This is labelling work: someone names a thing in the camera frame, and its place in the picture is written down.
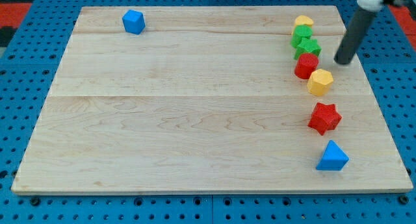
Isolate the yellow heart block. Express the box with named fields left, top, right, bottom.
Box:
left=293, top=15, right=314, bottom=29

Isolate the red cylinder block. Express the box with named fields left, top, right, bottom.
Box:
left=294, top=53, right=319, bottom=79

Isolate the blue triangle block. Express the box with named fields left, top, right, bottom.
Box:
left=316, top=140, right=350, bottom=171

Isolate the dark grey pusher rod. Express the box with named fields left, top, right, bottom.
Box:
left=334, top=6, right=377, bottom=65

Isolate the yellow hexagon block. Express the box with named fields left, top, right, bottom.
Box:
left=307, top=69, right=334, bottom=96

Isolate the wooden board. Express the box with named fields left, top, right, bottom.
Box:
left=12, top=6, right=413, bottom=195

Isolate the red star block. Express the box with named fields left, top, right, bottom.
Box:
left=307, top=103, right=342, bottom=136

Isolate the green cylinder block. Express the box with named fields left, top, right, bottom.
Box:
left=291, top=25, right=313, bottom=48

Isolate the green star block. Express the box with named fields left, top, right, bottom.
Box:
left=294, top=38, right=322, bottom=60

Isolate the blue cube block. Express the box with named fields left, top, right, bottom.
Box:
left=122, top=10, right=146, bottom=34

